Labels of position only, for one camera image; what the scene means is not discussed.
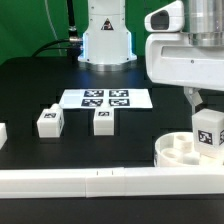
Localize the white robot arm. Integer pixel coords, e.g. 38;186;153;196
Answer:
79;0;224;106

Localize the white fence bar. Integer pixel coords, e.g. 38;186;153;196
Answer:
0;123;7;150
0;167;224;199

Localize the white front fence bar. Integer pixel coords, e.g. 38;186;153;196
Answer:
0;167;224;199

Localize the white thin cable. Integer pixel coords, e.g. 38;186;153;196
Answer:
44;0;63;57

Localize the white marker sheet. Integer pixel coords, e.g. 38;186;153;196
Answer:
59;89;153;109

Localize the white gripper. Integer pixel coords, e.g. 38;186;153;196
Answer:
144;0;224;113

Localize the white left fence bar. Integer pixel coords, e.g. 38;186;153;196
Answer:
0;123;7;150

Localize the black cable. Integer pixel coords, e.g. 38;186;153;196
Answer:
31;0;84;58

